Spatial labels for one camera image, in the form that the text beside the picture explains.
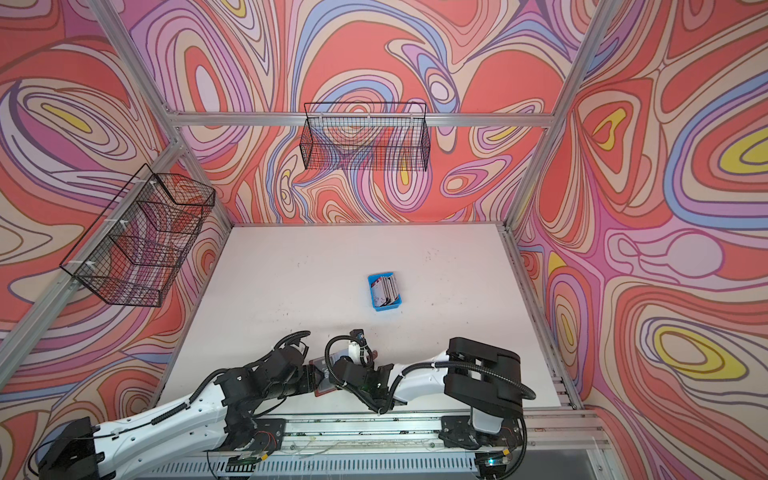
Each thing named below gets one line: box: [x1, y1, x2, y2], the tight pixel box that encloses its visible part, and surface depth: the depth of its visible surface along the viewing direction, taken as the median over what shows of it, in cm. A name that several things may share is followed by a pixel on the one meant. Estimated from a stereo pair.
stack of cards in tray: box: [372, 275, 399, 307], surface depth 98 cm
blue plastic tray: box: [367, 272, 403, 312], surface depth 96 cm
